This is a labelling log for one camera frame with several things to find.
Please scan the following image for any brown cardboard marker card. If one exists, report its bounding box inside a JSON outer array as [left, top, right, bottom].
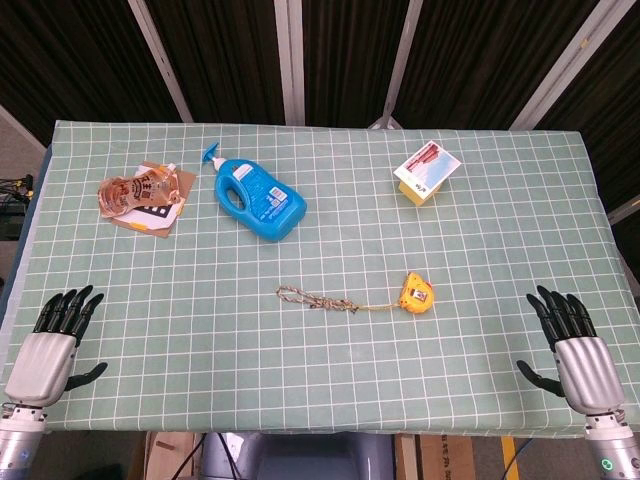
[[113, 160, 198, 240]]

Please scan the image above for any yellow box with photo card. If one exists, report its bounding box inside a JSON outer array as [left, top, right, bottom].
[[392, 140, 462, 207]]

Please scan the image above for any black equipment with cables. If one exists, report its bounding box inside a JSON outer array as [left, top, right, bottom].
[[0, 173, 35, 240]]

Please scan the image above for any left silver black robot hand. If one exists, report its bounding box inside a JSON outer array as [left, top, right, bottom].
[[3, 284, 109, 407]]

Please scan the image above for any yellow tape measure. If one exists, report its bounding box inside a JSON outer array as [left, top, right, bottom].
[[398, 271, 436, 316]]

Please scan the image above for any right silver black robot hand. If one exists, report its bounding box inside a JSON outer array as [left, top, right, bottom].
[[516, 284, 627, 416]]

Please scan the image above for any light wooden board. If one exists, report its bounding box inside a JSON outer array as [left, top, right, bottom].
[[143, 432, 197, 480]]

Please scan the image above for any green checkered tablecloth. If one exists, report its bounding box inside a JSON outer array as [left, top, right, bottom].
[[0, 118, 640, 440]]

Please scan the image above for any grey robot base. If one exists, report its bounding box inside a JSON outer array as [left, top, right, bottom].
[[200, 432, 396, 480]]

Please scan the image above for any orange transparent refill pouch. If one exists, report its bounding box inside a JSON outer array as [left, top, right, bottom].
[[97, 162, 181, 220]]

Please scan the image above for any braided beige rope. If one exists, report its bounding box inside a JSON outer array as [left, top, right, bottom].
[[276, 285, 404, 315]]

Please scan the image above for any blue detergent pump bottle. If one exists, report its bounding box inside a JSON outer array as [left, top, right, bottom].
[[201, 142, 308, 244]]

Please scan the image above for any brown cardboard box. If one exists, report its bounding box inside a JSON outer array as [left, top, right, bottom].
[[418, 434, 476, 480]]

